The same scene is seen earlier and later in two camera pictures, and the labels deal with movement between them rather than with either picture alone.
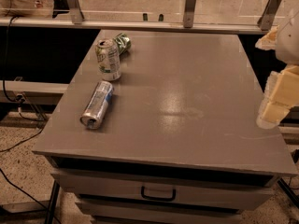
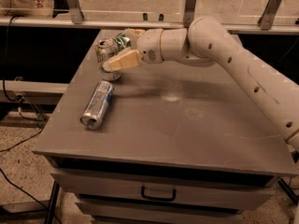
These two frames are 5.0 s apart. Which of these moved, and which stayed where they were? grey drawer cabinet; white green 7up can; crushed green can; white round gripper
Moved: white round gripper
Stayed: white green 7up can; grey drawer cabinet; crushed green can
